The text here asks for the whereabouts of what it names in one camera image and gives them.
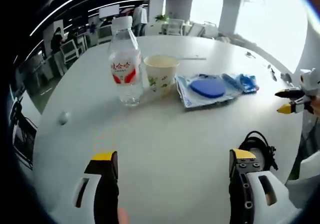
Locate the person's light clothing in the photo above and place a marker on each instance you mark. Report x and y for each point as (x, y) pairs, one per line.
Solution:
(307, 176)

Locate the person's left hand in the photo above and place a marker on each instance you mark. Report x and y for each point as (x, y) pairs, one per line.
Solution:
(123, 216)

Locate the clear plastic water bottle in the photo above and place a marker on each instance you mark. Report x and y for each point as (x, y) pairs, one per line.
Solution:
(123, 71)

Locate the chunky black device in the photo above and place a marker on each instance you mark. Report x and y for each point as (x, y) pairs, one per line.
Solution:
(286, 77)

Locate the slim black device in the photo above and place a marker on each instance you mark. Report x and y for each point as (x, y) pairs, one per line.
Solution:
(273, 73)

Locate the white paper cup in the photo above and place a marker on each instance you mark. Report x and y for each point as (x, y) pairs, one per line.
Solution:
(160, 81)

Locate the white office chair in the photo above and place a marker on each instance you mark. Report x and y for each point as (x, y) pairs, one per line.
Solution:
(104, 33)
(70, 50)
(197, 28)
(210, 29)
(176, 26)

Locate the small white round object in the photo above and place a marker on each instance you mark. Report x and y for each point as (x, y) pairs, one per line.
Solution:
(64, 117)

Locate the white power strip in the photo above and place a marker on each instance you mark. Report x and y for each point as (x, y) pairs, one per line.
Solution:
(192, 58)

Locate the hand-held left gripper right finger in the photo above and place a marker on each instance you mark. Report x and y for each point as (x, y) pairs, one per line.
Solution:
(250, 189)

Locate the blue plastic packet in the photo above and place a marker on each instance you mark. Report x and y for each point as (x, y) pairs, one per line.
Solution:
(246, 82)

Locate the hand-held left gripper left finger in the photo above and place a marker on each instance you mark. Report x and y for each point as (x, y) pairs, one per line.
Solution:
(105, 191)

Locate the packaged blue disc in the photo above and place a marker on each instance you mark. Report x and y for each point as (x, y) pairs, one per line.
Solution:
(207, 88)

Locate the dark framed object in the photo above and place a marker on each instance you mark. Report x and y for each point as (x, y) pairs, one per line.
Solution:
(23, 138)

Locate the white projection screen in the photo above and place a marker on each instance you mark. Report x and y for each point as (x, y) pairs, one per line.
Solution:
(109, 11)

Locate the white table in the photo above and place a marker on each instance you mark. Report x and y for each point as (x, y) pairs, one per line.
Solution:
(162, 133)

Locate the green potted plant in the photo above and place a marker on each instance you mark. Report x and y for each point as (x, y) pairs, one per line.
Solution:
(160, 18)

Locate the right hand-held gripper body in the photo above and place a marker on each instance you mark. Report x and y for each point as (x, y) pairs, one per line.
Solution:
(310, 82)

